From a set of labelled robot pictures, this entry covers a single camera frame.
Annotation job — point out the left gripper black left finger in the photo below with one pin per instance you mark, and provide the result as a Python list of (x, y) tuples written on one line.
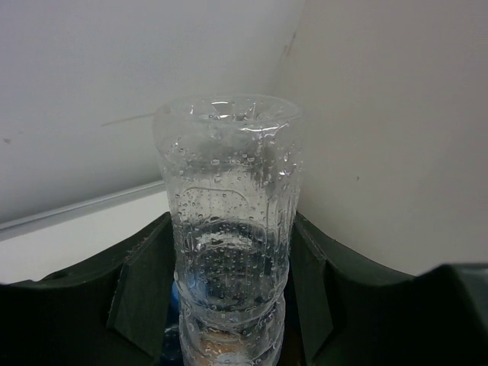
[(110, 309)]

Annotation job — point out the clear unlabelled plastic bottle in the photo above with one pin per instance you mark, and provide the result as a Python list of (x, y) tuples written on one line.
[(232, 168)]

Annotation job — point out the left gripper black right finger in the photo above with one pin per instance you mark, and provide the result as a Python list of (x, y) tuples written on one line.
[(354, 311)]

